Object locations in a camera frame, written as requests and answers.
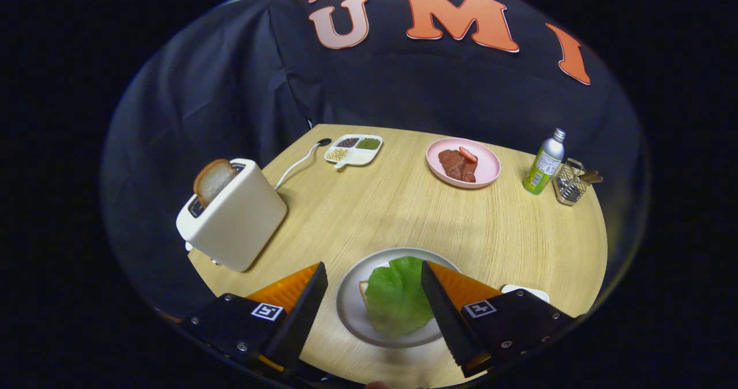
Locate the brown meat slices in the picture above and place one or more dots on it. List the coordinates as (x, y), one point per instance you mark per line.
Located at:
(455, 166)

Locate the white divided seasoning dish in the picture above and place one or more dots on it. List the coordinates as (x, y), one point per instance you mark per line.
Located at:
(360, 157)

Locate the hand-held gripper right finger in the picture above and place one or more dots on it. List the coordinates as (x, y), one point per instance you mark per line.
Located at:
(444, 320)

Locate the red sausage slice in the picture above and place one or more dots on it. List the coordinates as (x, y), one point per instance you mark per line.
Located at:
(468, 154)

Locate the brown toast slice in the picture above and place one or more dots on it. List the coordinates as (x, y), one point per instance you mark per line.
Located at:
(212, 180)

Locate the white bread slice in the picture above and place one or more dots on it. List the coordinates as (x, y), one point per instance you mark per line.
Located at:
(363, 290)

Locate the green lettuce leaf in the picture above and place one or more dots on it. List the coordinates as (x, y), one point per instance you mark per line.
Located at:
(398, 297)

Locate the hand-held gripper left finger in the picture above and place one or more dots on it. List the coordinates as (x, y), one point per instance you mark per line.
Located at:
(302, 320)

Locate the black backdrop cloth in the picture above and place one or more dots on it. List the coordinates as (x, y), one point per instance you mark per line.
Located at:
(230, 89)

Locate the silver green drink bottle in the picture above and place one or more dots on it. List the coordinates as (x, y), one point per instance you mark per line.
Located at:
(542, 170)

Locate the white round plate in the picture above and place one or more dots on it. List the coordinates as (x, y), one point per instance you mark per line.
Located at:
(351, 311)

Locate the white toaster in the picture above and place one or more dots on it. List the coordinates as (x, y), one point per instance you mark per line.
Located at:
(242, 222)

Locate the white square plate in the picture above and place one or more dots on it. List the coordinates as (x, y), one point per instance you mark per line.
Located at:
(533, 292)

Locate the pink round plate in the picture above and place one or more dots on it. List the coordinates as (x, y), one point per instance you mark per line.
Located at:
(489, 170)

